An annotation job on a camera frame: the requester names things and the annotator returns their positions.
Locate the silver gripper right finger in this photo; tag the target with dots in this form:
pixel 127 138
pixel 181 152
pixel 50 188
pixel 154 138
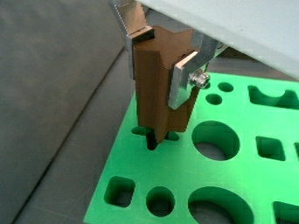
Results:
pixel 189 70

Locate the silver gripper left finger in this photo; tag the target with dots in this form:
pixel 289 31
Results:
pixel 135 30

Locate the brown star prism object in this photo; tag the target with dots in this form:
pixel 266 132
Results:
pixel 155 57

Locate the green shape sorter block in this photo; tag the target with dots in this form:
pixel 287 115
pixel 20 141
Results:
pixel 234 162

